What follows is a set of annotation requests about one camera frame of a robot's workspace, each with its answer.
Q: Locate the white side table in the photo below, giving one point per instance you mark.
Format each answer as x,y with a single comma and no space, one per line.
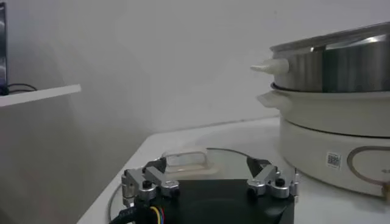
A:
36,95

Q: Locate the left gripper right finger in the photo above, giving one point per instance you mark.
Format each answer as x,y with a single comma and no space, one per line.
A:
271,182

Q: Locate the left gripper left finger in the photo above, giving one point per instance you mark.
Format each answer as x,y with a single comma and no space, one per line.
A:
153,179

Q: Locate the cream electric cooker base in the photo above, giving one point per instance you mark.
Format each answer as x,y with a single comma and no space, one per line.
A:
320,146

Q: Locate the stainless steel steamer basket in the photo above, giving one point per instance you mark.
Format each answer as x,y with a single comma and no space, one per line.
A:
350,67

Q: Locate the glass pot lid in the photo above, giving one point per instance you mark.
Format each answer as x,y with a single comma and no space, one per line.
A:
225,165

